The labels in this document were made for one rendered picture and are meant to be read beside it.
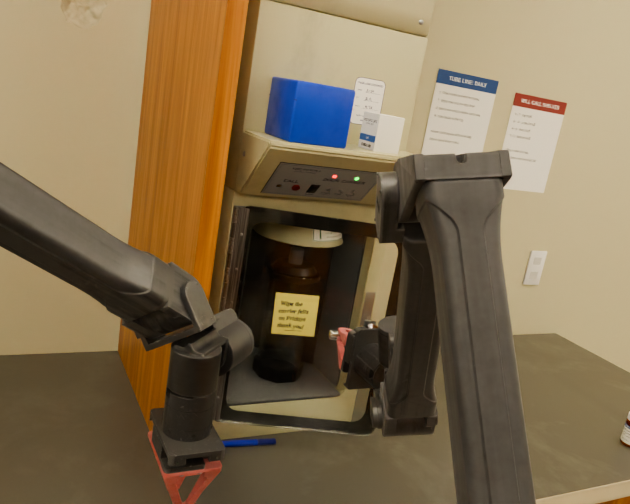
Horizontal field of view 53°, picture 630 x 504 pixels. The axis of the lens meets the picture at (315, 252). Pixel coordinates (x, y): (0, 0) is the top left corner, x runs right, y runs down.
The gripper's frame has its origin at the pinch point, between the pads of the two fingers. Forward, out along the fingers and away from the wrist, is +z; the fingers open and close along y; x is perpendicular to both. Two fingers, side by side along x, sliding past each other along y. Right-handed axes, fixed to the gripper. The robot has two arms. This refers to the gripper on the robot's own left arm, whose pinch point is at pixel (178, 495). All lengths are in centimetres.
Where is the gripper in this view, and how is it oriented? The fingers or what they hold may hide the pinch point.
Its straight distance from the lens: 82.8
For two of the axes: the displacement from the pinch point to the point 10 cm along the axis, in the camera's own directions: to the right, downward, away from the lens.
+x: -8.9, -0.3, -4.6
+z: -1.6, 9.5, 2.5
